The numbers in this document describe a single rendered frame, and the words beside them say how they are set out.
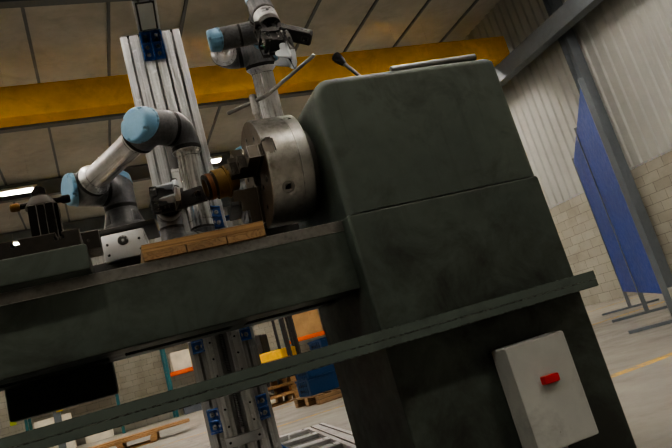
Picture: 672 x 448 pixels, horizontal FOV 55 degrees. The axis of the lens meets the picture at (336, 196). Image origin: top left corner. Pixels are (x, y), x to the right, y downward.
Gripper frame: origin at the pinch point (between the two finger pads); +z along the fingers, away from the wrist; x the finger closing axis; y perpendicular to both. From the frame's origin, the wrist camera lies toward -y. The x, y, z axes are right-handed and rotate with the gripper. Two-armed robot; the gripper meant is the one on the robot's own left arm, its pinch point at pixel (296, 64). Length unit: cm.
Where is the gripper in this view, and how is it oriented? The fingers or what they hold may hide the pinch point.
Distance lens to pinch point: 195.4
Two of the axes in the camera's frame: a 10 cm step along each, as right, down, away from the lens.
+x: 1.5, -6.3, -7.6
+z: 3.6, 7.5, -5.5
